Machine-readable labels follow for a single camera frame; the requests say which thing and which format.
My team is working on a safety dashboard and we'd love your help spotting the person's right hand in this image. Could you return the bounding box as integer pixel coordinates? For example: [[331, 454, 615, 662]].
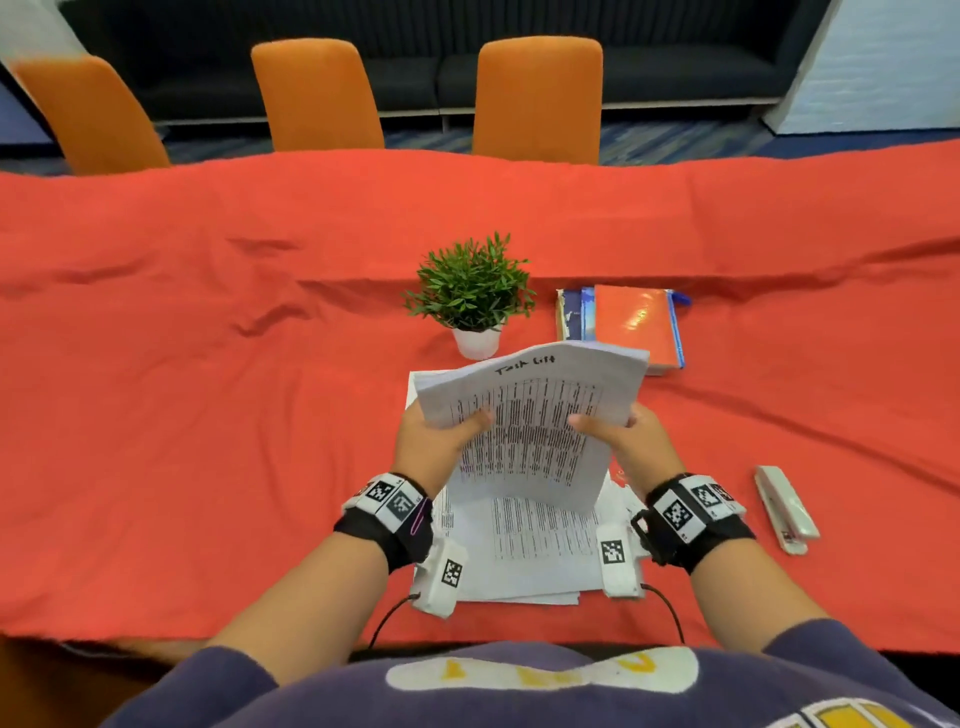
[[566, 402, 687, 503]]

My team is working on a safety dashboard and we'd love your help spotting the person's left hand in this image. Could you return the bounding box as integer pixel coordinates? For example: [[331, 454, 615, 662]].
[[390, 403, 497, 502]]

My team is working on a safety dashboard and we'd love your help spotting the pile of printed papers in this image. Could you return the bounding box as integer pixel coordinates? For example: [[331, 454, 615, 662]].
[[404, 369, 650, 607]]

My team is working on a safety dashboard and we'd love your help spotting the person's right forearm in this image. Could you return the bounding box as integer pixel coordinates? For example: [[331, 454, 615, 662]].
[[689, 536, 830, 652]]

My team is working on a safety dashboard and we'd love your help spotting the person's left forearm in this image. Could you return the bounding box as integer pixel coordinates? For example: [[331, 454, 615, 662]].
[[206, 530, 391, 688]]

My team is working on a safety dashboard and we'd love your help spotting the orange notebook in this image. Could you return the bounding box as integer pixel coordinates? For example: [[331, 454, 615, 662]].
[[592, 284, 680, 369]]

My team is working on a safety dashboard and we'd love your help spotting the white stapler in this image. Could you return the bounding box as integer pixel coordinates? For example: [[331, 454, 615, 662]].
[[753, 464, 822, 557]]

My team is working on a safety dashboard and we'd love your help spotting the green plant in white pot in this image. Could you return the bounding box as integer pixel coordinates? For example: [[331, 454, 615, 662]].
[[401, 232, 538, 362]]

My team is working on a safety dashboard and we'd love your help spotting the navy sweatshirt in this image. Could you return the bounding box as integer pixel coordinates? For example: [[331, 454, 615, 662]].
[[97, 618, 960, 728]]

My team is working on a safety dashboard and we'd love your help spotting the red tablecloth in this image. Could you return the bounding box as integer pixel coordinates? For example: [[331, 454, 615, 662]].
[[0, 138, 960, 655]]

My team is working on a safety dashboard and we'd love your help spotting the orange chair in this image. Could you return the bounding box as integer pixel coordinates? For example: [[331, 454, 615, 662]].
[[250, 38, 386, 154], [11, 54, 172, 178], [471, 35, 605, 166]]

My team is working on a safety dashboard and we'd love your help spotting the black sofa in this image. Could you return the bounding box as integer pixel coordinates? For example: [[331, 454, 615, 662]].
[[58, 0, 834, 125]]

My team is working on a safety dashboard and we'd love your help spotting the black marker wrist strap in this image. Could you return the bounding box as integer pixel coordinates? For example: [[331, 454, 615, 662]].
[[333, 472, 435, 575], [631, 473, 757, 575]]

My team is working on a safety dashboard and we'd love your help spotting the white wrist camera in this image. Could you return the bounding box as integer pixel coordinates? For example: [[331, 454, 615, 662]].
[[596, 521, 648, 600], [410, 536, 470, 620]]

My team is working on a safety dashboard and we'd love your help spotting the black cable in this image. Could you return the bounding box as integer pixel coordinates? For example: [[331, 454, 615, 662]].
[[641, 581, 688, 645], [367, 592, 421, 650]]

